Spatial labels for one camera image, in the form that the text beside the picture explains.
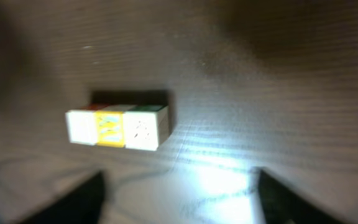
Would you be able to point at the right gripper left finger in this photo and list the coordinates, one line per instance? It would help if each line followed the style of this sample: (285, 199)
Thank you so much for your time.
(83, 205)

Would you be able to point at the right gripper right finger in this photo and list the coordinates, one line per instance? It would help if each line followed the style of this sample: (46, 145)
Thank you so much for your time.
(281, 205)

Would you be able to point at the red M letter block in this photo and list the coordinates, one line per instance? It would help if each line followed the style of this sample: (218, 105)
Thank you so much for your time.
(81, 124)

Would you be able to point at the cream picture block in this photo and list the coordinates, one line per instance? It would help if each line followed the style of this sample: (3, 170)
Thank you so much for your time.
(110, 125)

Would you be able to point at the green picture block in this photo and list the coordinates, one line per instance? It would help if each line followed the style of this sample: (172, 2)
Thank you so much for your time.
(146, 127)

